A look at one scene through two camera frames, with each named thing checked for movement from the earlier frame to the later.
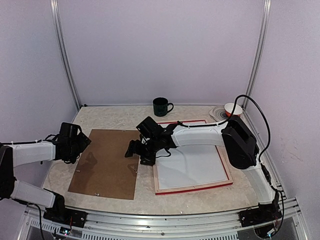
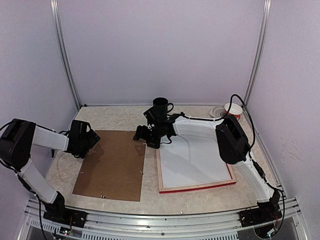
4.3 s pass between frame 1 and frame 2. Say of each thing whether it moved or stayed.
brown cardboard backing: stayed
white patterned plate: stayed
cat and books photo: stayed
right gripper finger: moved
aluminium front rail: stayed
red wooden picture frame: moved
